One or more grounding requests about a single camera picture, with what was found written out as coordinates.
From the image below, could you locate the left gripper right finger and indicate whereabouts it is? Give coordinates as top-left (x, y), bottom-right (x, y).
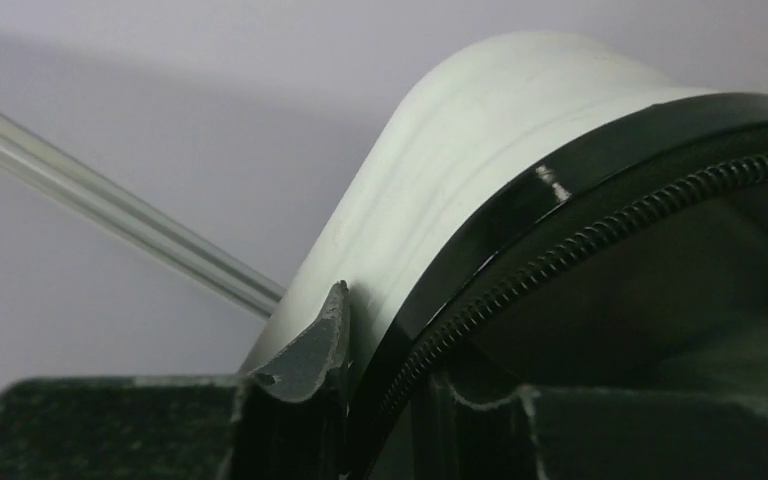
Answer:
top-left (413, 371), bottom-right (768, 479)

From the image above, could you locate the aluminium corner frame post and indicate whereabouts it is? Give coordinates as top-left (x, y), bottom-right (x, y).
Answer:
top-left (0, 113), bottom-right (284, 318)

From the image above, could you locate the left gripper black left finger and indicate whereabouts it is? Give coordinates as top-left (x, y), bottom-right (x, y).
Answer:
top-left (0, 282), bottom-right (350, 479)

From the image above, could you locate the black white space suitcase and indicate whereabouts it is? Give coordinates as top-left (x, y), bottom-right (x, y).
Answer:
top-left (244, 32), bottom-right (768, 479)

